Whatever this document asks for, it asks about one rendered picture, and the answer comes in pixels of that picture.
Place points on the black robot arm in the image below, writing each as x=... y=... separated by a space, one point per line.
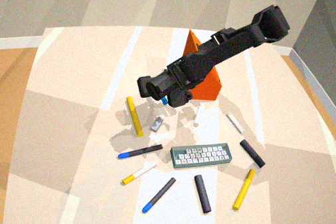
x=194 y=67

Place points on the white marker with yellow cap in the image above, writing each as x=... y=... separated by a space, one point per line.
x=139 y=172

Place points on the grey stylus with blue tip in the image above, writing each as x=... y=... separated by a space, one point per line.
x=141 y=151
x=158 y=195

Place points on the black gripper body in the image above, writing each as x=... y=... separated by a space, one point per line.
x=141 y=86

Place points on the dark grey cylinder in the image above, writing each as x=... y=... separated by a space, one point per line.
x=202 y=194
x=252 y=153

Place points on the keyboard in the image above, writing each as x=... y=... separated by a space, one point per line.
x=200 y=155

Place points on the yellow cylinder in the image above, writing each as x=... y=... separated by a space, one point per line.
x=134 y=116
x=243 y=190

